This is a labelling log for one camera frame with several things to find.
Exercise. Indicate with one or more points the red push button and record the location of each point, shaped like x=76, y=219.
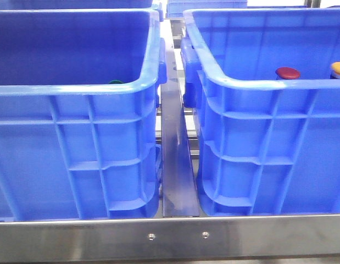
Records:
x=287, y=73

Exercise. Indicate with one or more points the green push button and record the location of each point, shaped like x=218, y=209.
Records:
x=116, y=82

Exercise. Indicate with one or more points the blue left plastic crate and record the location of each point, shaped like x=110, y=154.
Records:
x=73, y=146

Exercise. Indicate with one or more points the blue plastic crate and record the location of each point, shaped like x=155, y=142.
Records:
x=73, y=146
x=267, y=146

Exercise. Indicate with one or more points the blue right plastic crate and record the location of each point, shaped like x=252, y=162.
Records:
x=267, y=146

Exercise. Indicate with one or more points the blue far crate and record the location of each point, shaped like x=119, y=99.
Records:
x=174, y=9

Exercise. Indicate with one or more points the blue far-left rear crate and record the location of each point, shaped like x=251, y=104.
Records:
x=78, y=4

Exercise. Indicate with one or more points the steel divider rail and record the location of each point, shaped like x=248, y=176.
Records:
x=178, y=184

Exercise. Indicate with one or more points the steel front rail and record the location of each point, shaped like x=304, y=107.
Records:
x=196, y=238

